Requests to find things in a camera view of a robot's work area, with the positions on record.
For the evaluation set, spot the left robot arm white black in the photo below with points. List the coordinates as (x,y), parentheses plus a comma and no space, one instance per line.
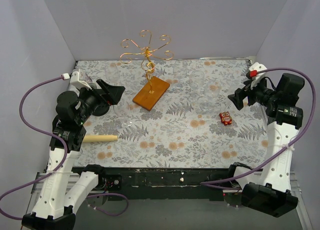
(57,206)

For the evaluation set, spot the microphone on black stand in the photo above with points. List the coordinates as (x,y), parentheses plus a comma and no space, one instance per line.
(102,109)

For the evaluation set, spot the clear wine glass back centre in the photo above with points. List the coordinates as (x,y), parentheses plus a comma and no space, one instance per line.
(180,70)

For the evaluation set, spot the red owl toy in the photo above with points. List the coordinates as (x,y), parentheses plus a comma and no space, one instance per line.
(225,118)

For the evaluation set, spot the gold wire wine glass rack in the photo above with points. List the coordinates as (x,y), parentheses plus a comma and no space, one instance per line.
(155,87)

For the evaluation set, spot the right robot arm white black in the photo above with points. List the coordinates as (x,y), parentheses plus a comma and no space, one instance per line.
(270,191)

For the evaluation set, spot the clear wine glass front left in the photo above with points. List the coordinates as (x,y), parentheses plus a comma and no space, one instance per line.
(122,111)

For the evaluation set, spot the wooden pestle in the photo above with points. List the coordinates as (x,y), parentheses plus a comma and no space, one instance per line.
(99,138)

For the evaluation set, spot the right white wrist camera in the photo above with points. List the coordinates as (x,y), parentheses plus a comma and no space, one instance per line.
(256,74)

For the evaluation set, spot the floral patterned table mat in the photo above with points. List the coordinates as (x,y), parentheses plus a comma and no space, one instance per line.
(176,133)

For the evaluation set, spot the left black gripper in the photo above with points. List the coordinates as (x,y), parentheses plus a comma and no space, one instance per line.
(102,94)

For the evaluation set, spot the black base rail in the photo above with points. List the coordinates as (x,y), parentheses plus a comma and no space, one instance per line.
(161,183)

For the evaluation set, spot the ribbed clear wine glass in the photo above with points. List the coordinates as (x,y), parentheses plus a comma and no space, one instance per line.
(211,92)

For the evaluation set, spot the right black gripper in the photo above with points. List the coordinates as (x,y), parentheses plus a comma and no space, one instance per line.
(249,97)

